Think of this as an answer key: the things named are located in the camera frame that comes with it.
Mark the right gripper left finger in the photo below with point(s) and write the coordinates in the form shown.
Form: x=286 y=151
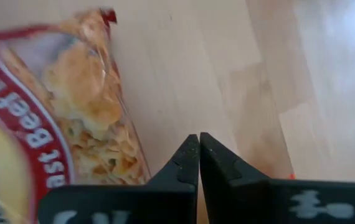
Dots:
x=118 y=205

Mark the red Maruchan ramen pack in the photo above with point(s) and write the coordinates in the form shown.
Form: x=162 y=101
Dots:
x=25 y=124

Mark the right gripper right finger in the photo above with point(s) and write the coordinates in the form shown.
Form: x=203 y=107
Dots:
x=289 y=205

